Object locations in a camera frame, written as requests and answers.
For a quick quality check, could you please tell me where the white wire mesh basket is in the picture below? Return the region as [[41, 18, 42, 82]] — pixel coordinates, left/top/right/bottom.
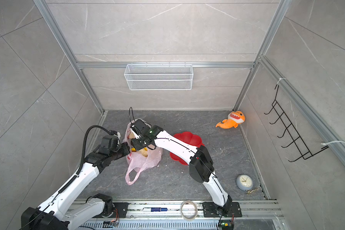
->
[[124, 64, 194, 91]]

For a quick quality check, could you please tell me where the red flower-shaped bowl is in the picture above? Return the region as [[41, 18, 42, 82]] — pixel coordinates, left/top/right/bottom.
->
[[169, 131, 205, 166]]

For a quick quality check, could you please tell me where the black corrugated cable conduit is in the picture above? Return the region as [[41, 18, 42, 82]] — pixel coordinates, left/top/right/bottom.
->
[[76, 125, 118, 176]]

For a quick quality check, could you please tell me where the beige round fruit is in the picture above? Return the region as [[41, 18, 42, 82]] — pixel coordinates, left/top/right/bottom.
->
[[137, 148, 148, 157]]

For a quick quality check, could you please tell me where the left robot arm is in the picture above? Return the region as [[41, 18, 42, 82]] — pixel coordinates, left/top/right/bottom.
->
[[21, 131, 130, 230]]

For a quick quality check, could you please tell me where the orange shark plush toy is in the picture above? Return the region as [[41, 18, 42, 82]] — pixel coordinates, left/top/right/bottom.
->
[[216, 111, 245, 129]]

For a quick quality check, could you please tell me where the blue white marker pen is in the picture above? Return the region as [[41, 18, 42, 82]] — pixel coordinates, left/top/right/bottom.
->
[[143, 207, 168, 212]]

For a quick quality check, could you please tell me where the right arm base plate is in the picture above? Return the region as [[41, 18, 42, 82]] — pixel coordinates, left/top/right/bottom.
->
[[202, 202, 242, 218]]

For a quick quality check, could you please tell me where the pink plastic bag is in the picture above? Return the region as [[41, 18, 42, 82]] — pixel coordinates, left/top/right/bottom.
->
[[123, 122, 163, 186]]

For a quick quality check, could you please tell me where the small grey alarm clock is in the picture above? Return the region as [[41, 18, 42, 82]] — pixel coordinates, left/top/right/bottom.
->
[[236, 174, 254, 191]]

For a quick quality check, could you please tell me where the white tape roll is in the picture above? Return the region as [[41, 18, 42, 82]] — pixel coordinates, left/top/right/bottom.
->
[[180, 200, 198, 221]]

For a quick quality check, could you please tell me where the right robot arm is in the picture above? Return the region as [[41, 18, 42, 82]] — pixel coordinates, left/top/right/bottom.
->
[[130, 119, 232, 217]]

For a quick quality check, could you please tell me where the black wire hook rack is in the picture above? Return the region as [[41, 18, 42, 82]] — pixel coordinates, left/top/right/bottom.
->
[[264, 85, 329, 163]]

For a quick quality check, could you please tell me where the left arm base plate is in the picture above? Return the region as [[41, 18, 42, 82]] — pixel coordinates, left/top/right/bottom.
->
[[101, 202, 129, 219]]

